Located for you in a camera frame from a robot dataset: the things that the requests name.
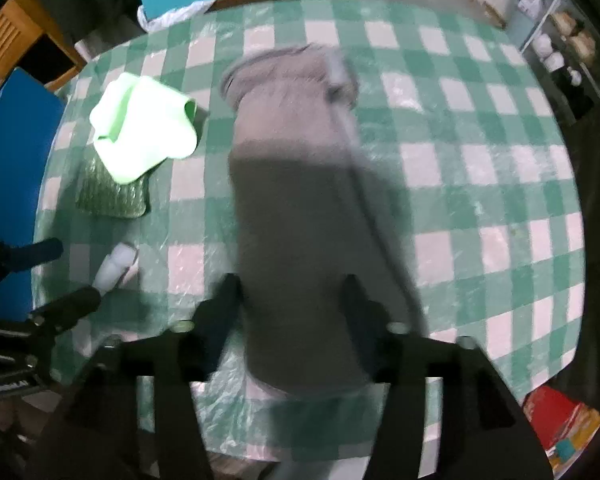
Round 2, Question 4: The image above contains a green sparkly knit cloth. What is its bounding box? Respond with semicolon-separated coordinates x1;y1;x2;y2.
76;155;149;219

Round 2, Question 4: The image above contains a white green plastic pouch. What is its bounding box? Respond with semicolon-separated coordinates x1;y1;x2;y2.
90;73;198;185

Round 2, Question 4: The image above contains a wooden louvered wardrobe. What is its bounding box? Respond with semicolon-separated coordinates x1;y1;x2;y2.
0;0;86;91

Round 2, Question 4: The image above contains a red box on floor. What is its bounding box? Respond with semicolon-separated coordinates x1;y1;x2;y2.
522;385;600;479

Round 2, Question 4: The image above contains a grey shoe rack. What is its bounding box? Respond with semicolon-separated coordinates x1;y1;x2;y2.
518;0;600;126

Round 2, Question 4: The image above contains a long grey knit sock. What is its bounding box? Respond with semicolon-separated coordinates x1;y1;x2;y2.
220;46;426;396

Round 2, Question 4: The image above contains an open cardboard shoe box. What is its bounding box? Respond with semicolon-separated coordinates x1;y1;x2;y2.
0;68;65;322

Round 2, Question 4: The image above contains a small white roll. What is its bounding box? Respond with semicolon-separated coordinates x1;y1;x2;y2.
92;243;137;296

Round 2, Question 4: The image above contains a white plastic bag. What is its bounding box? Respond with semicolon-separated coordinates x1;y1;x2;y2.
136;0;215;34

